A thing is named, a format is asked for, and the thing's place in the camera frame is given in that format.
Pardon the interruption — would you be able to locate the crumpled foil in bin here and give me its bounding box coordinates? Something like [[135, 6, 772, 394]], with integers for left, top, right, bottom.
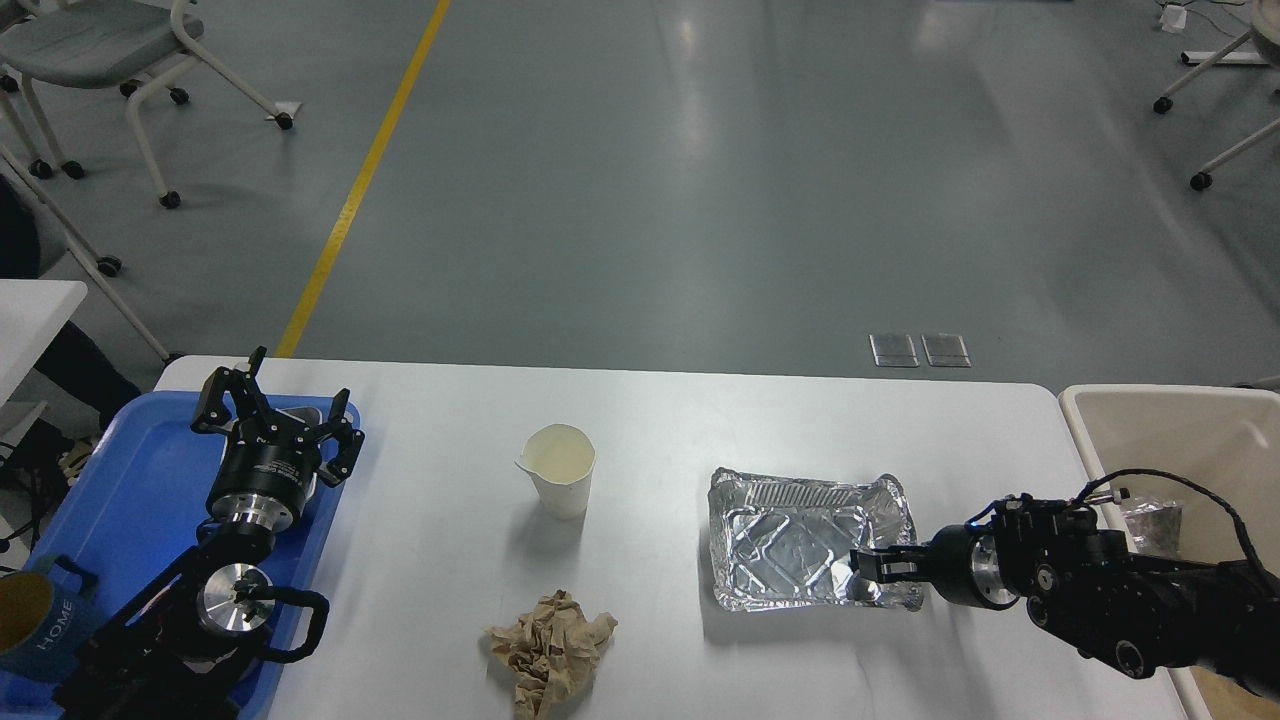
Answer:
[[1120, 495, 1183, 559]]

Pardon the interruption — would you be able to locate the beige plastic bin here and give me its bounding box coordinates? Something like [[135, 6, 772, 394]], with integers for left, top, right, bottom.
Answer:
[[1059, 384, 1279, 719]]

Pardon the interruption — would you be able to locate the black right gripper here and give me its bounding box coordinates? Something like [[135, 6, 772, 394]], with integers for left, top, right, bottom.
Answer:
[[850, 525, 1006, 610]]

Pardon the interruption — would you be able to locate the floor socket plate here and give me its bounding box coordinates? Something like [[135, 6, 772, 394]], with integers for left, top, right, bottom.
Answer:
[[868, 333, 920, 369], [922, 333, 972, 368]]

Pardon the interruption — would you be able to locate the white folding chair frame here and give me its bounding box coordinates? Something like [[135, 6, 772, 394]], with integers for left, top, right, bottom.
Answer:
[[1, 143, 183, 364]]

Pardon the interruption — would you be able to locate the floor socket plate left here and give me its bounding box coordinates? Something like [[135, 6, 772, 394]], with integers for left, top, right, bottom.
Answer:
[[868, 333, 920, 369]]

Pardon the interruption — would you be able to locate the white chair legs right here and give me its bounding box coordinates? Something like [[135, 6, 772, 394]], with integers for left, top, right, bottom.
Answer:
[[1152, 0, 1280, 191]]

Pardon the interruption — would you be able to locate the crumpled brown paper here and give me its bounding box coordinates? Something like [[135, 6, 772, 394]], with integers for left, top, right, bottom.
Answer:
[[483, 589, 618, 719]]

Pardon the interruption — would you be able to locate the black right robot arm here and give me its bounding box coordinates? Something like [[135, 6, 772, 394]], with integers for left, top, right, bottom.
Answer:
[[850, 471, 1279, 701]]

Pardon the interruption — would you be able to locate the stainless steel rectangular box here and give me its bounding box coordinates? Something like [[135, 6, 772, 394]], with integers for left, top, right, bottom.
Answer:
[[259, 407, 330, 506]]

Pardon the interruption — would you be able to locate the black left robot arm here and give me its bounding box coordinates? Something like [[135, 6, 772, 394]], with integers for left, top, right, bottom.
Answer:
[[52, 347, 365, 719]]

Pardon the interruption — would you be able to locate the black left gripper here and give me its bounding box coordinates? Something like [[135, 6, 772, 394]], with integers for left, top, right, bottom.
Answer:
[[189, 346, 365, 533]]

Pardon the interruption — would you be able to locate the white paper cup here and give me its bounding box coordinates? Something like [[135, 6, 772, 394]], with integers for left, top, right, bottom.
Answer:
[[515, 423, 596, 520]]

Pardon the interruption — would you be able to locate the blue plastic tray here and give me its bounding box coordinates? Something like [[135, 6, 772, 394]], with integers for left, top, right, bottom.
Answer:
[[1, 391, 346, 719]]

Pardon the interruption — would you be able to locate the dark blue HOME mug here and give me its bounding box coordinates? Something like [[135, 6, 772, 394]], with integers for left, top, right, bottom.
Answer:
[[1, 555, 106, 684]]

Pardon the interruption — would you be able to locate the white side table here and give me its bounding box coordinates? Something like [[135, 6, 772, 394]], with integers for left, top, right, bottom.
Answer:
[[1, 279, 87, 404]]

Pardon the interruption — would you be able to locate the floor socket plate right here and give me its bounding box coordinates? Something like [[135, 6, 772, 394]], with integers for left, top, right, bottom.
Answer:
[[922, 333, 972, 368]]

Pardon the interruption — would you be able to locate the aluminium foil tray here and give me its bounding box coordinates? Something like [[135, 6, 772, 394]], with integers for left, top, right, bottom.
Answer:
[[707, 468, 925, 612]]

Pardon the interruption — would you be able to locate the grey office chair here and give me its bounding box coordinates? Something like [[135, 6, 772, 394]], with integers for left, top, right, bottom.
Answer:
[[1, 1, 294, 209]]

